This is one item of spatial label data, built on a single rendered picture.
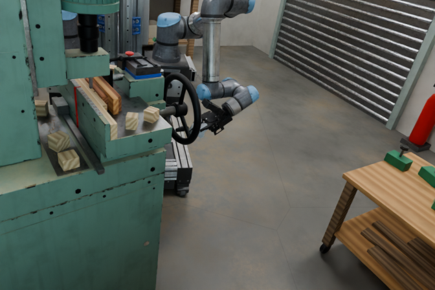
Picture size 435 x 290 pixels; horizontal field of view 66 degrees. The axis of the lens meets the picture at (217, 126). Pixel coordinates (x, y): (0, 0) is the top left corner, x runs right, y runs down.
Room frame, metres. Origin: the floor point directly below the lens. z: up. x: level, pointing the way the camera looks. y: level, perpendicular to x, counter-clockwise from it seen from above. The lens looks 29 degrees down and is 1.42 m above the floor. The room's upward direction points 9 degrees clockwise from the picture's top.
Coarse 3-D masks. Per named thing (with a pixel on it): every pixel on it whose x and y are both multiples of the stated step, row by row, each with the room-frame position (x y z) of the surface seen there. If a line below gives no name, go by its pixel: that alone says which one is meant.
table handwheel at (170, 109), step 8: (176, 72) 1.22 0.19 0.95; (168, 80) 1.24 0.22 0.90; (184, 80) 1.16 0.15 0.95; (184, 88) 1.16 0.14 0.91; (192, 88) 1.13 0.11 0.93; (192, 96) 1.11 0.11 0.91; (168, 104) 1.25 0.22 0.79; (176, 104) 1.17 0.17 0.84; (184, 104) 1.18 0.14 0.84; (192, 104) 1.10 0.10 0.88; (160, 112) 1.12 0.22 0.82; (168, 112) 1.14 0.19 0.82; (176, 112) 1.16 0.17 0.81; (184, 112) 1.17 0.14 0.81; (200, 112) 1.09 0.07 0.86; (168, 120) 1.24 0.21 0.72; (184, 120) 1.15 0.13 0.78; (200, 120) 1.08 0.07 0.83; (184, 128) 1.13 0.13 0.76; (200, 128) 1.09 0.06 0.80; (176, 136) 1.17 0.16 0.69; (192, 136) 1.08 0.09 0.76; (184, 144) 1.12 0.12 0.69
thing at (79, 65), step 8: (72, 56) 0.90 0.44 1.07; (80, 56) 0.92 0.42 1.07; (88, 56) 0.93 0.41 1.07; (96, 56) 0.94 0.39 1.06; (104, 56) 0.96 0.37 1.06; (72, 64) 0.90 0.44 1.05; (80, 64) 0.91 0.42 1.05; (88, 64) 0.93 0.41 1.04; (96, 64) 0.94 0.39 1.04; (104, 64) 0.96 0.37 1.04; (72, 72) 0.90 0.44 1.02; (80, 72) 0.91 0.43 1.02; (88, 72) 0.93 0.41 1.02; (96, 72) 0.94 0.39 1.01; (104, 72) 0.96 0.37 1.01
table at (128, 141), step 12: (72, 108) 0.98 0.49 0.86; (132, 108) 0.97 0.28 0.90; (144, 108) 0.98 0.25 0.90; (84, 120) 0.89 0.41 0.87; (120, 120) 0.88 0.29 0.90; (144, 120) 0.90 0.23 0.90; (96, 132) 0.80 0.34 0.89; (120, 132) 0.81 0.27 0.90; (132, 132) 0.82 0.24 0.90; (144, 132) 0.83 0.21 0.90; (156, 132) 0.85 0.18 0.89; (168, 132) 0.88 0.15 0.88; (96, 144) 0.81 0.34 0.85; (108, 144) 0.76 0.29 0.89; (120, 144) 0.78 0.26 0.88; (132, 144) 0.80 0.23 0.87; (144, 144) 0.83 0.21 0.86; (156, 144) 0.86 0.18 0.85; (108, 156) 0.76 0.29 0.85
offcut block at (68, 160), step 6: (72, 150) 0.78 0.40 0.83; (60, 156) 0.74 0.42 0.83; (66, 156) 0.75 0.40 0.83; (72, 156) 0.75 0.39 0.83; (78, 156) 0.76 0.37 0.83; (60, 162) 0.74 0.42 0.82; (66, 162) 0.73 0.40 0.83; (72, 162) 0.74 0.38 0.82; (78, 162) 0.75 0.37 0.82; (66, 168) 0.73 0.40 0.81; (72, 168) 0.74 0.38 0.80
